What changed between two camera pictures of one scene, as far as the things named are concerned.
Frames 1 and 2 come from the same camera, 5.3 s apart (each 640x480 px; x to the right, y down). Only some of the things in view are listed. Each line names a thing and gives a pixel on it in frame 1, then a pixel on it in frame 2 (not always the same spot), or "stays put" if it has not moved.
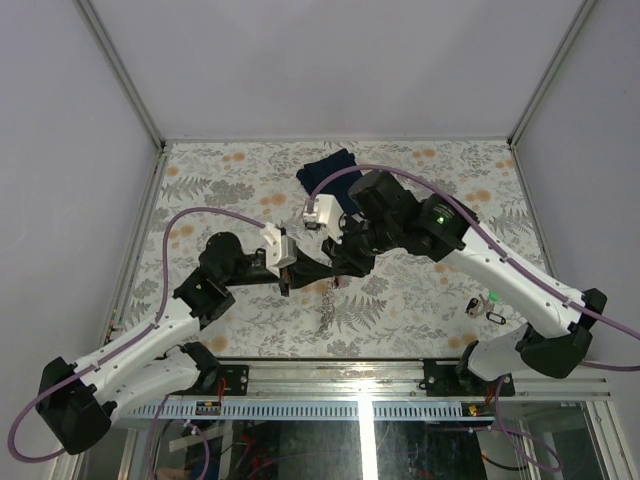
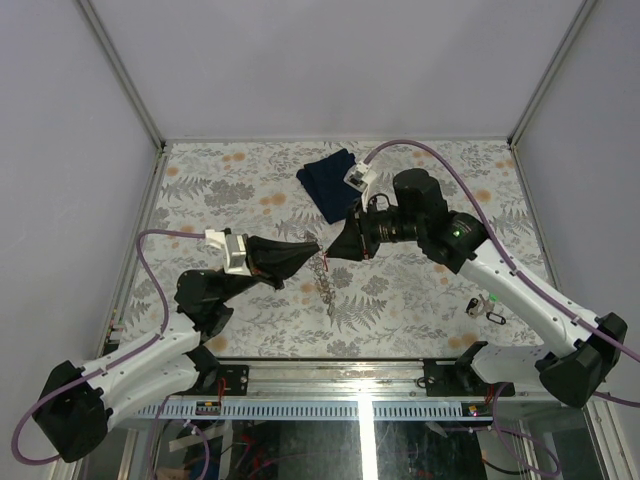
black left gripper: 304,272 -> 271,261
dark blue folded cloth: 339,186 stays put
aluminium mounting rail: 386,380 stays put
